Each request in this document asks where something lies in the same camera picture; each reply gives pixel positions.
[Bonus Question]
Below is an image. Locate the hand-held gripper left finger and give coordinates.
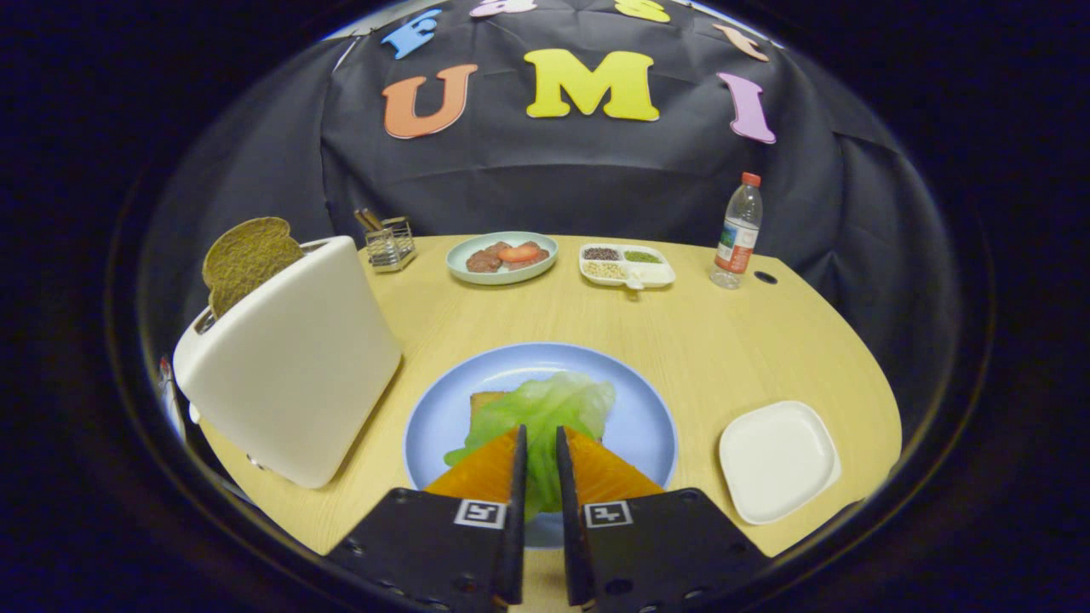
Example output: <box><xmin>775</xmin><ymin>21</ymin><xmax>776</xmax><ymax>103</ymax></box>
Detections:
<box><xmin>328</xmin><ymin>424</ymin><xmax>529</xmax><ymax>613</ymax></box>

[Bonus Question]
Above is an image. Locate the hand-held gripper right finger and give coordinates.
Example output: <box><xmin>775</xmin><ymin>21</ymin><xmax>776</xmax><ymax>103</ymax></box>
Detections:
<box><xmin>555</xmin><ymin>426</ymin><xmax>772</xmax><ymax>613</ymax></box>

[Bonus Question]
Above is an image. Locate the green lettuce leaf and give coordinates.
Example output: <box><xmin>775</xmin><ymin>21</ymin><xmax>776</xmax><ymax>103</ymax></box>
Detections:
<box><xmin>443</xmin><ymin>371</ymin><xmax>617</xmax><ymax>522</ymax></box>

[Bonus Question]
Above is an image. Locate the round brown toast slice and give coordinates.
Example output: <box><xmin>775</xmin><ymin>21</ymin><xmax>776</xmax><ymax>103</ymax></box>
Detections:
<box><xmin>202</xmin><ymin>216</ymin><xmax>305</xmax><ymax>320</ymax></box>

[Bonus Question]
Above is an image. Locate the blue round plate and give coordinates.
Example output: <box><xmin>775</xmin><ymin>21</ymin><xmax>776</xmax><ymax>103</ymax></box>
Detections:
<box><xmin>403</xmin><ymin>342</ymin><xmax>680</xmax><ymax>550</ymax></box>

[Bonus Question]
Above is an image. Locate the small white square plate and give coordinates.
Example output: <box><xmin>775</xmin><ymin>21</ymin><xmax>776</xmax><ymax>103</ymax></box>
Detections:
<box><xmin>719</xmin><ymin>400</ymin><xmax>842</xmax><ymax>526</ymax></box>

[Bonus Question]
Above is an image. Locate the white toaster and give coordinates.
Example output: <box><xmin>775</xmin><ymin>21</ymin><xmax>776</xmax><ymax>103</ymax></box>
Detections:
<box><xmin>173</xmin><ymin>236</ymin><xmax>403</xmax><ymax>490</ymax></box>

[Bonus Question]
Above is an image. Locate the white divided condiment dish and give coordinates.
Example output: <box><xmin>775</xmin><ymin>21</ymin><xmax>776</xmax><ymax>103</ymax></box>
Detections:
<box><xmin>579</xmin><ymin>243</ymin><xmax>677</xmax><ymax>292</ymax></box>

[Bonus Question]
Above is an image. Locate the pale green round plate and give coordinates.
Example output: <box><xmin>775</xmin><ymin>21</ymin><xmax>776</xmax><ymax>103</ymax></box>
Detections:
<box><xmin>445</xmin><ymin>231</ymin><xmax>560</xmax><ymax>286</ymax></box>

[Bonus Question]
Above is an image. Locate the clear red-capped water bottle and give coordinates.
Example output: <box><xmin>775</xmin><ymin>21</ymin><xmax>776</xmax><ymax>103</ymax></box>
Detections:
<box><xmin>709</xmin><ymin>172</ymin><xmax>764</xmax><ymax>290</ymax></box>

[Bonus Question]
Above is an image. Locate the black backdrop cloth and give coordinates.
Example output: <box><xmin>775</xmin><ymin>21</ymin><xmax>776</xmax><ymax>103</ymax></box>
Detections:
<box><xmin>141</xmin><ymin>0</ymin><xmax>963</xmax><ymax>444</ymax></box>

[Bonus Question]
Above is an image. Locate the metal wire utensil holder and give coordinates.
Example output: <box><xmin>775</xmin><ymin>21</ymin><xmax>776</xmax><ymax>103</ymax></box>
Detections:
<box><xmin>364</xmin><ymin>216</ymin><xmax>418</xmax><ymax>273</ymax></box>

